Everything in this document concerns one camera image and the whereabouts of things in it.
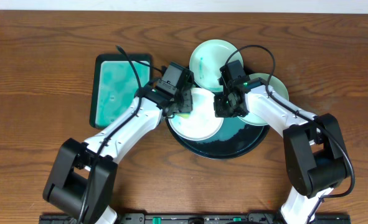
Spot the green scouring sponge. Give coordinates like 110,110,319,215
176,113,190,119

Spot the mint green plate top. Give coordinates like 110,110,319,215
189,39,237,93

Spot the mint green plate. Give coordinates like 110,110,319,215
239,73,289,126
189,39,237,93

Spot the white plate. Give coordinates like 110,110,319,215
168,88,224,141

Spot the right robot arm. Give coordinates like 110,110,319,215
214,77,354,223

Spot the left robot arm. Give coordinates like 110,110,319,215
42,85,192,223

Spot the round black serving tray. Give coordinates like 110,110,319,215
163,63,270,160

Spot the black rectangular sponge tray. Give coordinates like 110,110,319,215
89,54,153,129

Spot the mint green plate right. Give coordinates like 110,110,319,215
239,73,289,126

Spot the left black cable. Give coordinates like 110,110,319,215
77,45,167,224

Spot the black cable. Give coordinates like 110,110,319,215
77,45,167,224
224,44,356,224

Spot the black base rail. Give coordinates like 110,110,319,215
39,212,351,224

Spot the right black cable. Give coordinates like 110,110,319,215
224,44,356,224

